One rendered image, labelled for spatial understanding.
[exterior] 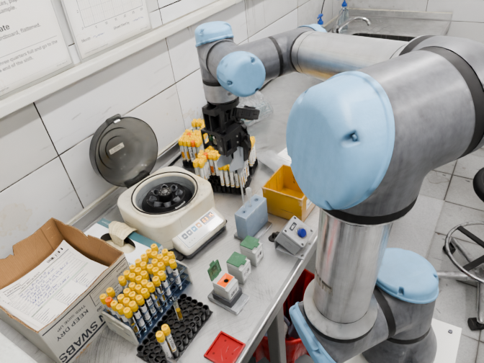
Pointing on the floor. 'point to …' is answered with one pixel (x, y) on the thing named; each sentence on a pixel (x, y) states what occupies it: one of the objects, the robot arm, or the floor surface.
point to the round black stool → (469, 258)
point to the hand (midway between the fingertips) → (238, 167)
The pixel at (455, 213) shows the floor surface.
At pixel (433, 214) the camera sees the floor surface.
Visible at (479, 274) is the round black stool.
